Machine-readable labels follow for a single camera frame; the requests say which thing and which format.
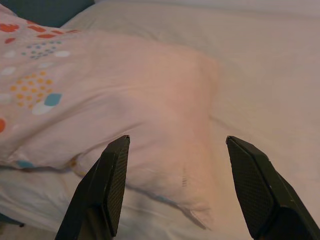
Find pink patterned pillow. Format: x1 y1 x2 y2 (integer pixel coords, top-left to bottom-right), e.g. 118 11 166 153
0 2 225 232

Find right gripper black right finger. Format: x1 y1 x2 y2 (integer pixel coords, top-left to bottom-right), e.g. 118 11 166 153
225 135 320 240

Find teal fabric bed base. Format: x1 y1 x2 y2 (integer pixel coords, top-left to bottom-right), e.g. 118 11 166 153
0 211 26 228

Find teal fabric headboard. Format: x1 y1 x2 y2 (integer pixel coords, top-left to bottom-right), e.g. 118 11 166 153
4 0 96 29

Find mattress with beige sheet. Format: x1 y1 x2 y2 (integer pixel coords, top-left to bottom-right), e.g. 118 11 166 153
0 0 320 240

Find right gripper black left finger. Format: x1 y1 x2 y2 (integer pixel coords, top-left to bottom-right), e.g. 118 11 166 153
54 134 132 240

